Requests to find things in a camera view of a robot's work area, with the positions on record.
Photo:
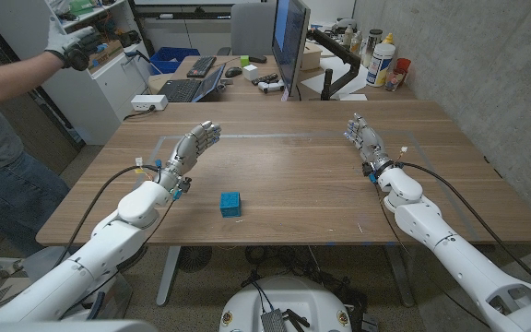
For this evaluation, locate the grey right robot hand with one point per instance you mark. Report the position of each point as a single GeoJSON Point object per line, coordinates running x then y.
{"type": "Point", "coordinates": [369, 143]}

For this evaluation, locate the person's gloved hand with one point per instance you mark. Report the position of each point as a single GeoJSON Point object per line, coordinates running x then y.
{"type": "Point", "coordinates": [69, 46]}

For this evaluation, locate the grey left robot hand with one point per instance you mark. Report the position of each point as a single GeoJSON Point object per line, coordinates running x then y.
{"type": "Point", "coordinates": [187, 150]}

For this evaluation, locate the person's bare forearm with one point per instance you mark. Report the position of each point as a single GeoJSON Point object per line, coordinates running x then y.
{"type": "Point", "coordinates": [7, 78]}

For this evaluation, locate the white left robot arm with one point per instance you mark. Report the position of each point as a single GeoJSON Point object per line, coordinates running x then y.
{"type": "Point", "coordinates": [109, 240]}

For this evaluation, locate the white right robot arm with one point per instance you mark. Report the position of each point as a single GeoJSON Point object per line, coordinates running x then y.
{"type": "Point", "coordinates": [450, 244]}

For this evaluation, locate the blue cube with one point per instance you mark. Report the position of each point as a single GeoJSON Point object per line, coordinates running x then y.
{"type": "Point", "coordinates": [230, 205]}

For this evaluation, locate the white cube box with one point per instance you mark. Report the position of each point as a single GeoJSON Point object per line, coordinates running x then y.
{"type": "Point", "coordinates": [250, 73]}

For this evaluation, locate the green cube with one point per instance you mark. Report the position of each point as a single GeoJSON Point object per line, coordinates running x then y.
{"type": "Point", "coordinates": [244, 61]}

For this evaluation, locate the white shelf cabinet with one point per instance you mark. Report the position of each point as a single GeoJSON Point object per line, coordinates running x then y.
{"type": "Point", "coordinates": [99, 87]}

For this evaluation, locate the grey tape outline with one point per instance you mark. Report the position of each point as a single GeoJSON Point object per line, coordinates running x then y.
{"type": "Point", "coordinates": [247, 136]}

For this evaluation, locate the white power strip box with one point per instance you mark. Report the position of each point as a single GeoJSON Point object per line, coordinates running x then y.
{"type": "Point", "coordinates": [148, 102]}

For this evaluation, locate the black open laptop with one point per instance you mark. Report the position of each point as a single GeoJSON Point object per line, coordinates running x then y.
{"type": "Point", "coordinates": [187, 87]}

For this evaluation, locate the clear glass cup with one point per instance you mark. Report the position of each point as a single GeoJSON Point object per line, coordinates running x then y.
{"type": "Point", "coordinates": [393, 79]}

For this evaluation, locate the white paper sheets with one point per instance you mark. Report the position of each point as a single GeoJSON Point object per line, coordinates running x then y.
{"type": "Point", "coordinates": [339, 74]}

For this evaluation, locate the white wipes canister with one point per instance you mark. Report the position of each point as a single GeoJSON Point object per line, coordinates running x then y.
{"type": "Point", "coordinates": [380, 64]}

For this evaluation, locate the wooden office desk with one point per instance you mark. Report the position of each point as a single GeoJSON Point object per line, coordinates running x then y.
{"type": "Point", "coordinates": [247, 94]}

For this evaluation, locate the black keyboard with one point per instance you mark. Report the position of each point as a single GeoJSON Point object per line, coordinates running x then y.
{"type": "Point", "coordinates": [201, 67]}

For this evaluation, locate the black computer mouse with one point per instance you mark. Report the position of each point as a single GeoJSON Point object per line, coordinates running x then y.
{"type": "Point", "coordinates": [233, 72]}

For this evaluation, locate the blue plastic bin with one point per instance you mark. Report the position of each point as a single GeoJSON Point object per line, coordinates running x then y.
{"type": "Point", "coordinates": [168, 57]}

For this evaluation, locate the dark lidded jar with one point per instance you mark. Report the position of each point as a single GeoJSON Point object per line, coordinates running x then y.
{"type": "Point", "coordinates": [371, 43]}

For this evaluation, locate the light wooden box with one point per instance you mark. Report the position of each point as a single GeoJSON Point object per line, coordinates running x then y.
{"type": "Point", "coordinates": [311, 57]}

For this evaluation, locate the white game controller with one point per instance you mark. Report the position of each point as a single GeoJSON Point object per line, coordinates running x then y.
{"type": "Point", "coordinates": [270, 86]}

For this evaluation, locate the yellow capped bottle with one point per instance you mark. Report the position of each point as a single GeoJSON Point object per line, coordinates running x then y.
{"type": "Point", "coordinates": [388, 39]}

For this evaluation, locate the grey table leg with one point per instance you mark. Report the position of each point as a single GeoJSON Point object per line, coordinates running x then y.
{"type": "Point", "coordinates": [399, 276]}
{"type": "Point", "coordinates": [168, 276]}

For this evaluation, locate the black computer monitor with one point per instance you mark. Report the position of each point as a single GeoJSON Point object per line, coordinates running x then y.
{"type": "Point", "coordinates": [288, 41]}

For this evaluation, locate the grey office chair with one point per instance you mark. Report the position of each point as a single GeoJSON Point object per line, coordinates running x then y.
{"type": "Point", "coordinates": [251, 27]}

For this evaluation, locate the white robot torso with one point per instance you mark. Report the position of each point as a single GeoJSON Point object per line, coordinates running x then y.
{"type": "Point", "coordinates": [284, 299]}

